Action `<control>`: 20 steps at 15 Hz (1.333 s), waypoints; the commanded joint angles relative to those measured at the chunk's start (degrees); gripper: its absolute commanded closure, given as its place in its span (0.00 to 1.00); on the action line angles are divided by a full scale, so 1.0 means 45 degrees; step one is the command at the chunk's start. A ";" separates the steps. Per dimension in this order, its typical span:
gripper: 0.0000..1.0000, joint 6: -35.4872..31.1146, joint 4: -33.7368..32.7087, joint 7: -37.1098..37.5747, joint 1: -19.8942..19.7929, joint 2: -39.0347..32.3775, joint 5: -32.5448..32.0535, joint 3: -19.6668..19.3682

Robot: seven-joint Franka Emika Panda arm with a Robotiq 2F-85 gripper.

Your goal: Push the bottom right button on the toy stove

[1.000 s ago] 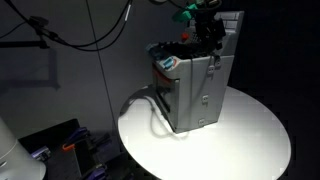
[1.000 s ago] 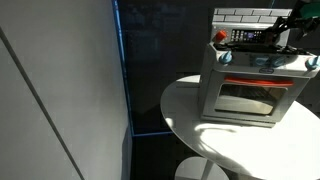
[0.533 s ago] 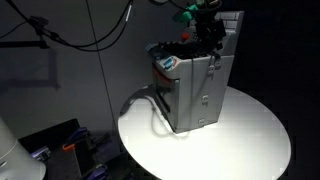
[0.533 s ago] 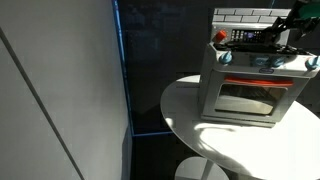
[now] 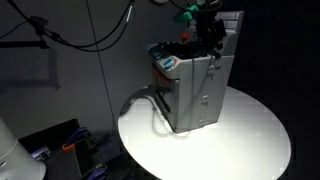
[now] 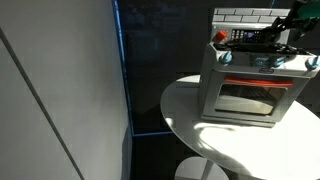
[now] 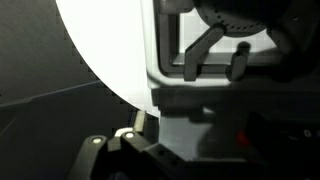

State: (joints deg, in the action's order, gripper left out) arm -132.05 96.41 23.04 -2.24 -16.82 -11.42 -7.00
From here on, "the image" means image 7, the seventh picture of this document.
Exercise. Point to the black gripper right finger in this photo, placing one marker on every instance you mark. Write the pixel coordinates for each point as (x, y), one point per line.
(290, 153)

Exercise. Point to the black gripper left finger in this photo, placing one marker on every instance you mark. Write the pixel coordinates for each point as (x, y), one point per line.
(96, 156)

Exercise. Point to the grey toy stove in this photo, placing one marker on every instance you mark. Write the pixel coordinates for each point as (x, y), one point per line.
(151, 66)

